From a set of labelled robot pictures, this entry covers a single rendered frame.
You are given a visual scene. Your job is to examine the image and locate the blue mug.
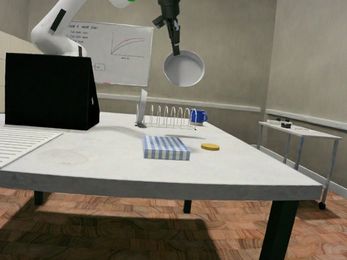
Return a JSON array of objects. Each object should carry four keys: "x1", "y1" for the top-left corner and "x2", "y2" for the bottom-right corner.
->
[{"x1": 190, "y1": 109, "x2": 208, "y2": 126}]

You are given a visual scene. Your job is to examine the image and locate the blue and white checked towel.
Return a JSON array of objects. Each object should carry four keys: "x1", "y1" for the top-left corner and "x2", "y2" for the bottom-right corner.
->
[{"x1": 142, "y1": 135, "x2": 190, "y2": 160}]

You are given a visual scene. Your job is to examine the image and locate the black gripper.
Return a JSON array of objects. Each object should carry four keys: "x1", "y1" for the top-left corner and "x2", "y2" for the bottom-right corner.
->
[{"x1": 160, "y1": 3, "x2": 180, "y2": 56}]

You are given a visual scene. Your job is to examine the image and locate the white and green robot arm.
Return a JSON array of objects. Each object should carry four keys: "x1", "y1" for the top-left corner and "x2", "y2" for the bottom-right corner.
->
[{"x1": 30, "y1": 0, "x2": 180, "y2": 57}]

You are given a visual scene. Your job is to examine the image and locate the white ribbed draining mat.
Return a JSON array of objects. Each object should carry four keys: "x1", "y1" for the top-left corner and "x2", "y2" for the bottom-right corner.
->
[{"x1": 0, "y1": 127, "x2": 64, "y2": 170}]

